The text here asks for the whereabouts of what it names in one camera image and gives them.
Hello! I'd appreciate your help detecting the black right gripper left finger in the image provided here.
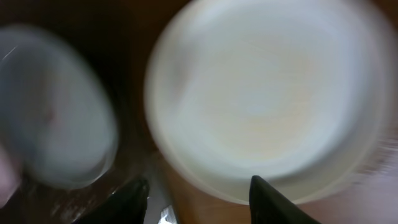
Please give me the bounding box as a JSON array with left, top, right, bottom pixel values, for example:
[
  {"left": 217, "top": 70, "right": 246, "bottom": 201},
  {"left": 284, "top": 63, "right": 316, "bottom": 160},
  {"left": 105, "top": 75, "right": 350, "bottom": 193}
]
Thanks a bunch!
[{"left": 73, "top": 177, "right": 150, "bottom": 224}]

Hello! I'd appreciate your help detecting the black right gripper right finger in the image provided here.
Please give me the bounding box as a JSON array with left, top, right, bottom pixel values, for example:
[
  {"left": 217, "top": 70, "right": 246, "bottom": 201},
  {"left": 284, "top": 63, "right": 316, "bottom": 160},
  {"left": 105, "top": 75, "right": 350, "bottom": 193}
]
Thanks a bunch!
[{"left": 249, "top": 175, "right": 320, "bottom": 224}]

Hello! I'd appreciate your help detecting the white plate with red stain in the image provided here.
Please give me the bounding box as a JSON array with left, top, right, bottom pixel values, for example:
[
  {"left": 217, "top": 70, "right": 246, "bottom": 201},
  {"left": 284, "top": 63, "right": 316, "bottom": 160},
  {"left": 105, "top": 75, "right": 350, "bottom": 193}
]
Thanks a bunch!
[{"left": 1, "top": 25, "right": 119, "bottom": 189}]

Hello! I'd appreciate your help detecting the white plate on tray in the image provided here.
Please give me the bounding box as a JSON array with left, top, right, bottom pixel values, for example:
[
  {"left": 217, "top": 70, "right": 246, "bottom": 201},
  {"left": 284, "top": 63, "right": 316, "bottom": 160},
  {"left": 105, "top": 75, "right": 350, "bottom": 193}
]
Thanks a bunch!
[{"left": 144, "top": 1, "right": 397, "bottom": 204}]

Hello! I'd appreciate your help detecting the dark brown serving tray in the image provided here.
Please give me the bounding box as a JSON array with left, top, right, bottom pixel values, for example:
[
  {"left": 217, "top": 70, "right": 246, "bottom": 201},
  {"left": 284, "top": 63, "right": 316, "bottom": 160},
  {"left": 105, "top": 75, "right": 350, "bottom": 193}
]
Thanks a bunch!
[{"left": 0, "top": 0, "right": 193, "bottom": 224}]

